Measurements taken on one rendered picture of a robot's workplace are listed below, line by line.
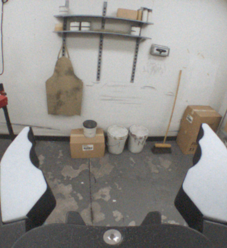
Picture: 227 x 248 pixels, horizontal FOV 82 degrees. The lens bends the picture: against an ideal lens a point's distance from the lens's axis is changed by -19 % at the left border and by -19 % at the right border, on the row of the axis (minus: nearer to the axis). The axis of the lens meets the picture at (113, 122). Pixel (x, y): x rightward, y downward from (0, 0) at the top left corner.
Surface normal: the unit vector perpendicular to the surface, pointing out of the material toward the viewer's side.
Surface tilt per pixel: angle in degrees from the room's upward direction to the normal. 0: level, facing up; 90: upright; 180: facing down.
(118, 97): 90
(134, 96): 90
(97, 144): 88
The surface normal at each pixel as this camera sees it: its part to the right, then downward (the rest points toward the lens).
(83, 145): 0.18, 0.52
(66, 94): -0.30, 0.47
